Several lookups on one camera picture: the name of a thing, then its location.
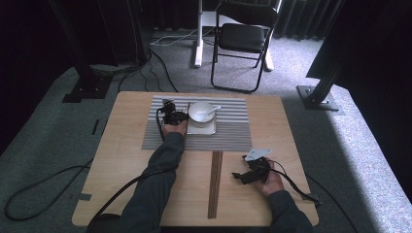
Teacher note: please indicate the row of brown chopsticks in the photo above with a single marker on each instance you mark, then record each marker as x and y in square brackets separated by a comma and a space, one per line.
[215, 184]

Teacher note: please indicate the white bowl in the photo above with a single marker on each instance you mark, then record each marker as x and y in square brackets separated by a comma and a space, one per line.
[198, 111]

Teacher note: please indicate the grey striped placemat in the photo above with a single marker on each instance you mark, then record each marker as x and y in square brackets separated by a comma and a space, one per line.
[233, 136]

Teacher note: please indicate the person's right hand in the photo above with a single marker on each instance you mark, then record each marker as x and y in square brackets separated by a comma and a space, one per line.
[272, 186]

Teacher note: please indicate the dark curtain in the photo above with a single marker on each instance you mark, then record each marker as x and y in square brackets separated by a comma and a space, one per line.
[301, 16]

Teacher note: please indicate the brown wooden chopstick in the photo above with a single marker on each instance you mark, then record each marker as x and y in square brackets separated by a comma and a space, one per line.
[188, 107]

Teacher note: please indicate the black stand with base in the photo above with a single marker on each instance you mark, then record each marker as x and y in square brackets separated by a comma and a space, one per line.
[87, 87]

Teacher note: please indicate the black post with metal base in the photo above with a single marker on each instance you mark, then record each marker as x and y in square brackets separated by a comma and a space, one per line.
[317, 98]

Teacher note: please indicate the black folding chair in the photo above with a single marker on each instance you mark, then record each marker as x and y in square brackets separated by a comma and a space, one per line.
[241, 37]

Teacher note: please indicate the white square plate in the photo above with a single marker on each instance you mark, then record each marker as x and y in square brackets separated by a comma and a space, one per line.
[200, 130]

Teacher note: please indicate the white spoon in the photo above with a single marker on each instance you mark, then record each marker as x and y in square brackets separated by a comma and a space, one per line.
[215, 109]

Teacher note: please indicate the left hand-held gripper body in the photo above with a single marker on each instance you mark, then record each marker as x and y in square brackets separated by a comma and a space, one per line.
[168, 113]

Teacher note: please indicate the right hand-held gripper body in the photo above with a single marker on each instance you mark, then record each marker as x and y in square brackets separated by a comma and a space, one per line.
[259, 170]

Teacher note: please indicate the person's left hand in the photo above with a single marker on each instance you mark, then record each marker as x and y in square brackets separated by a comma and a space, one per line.
[175, 129]

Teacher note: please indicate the black tape strip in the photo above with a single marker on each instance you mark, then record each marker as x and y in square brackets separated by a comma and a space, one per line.
[95, 127]

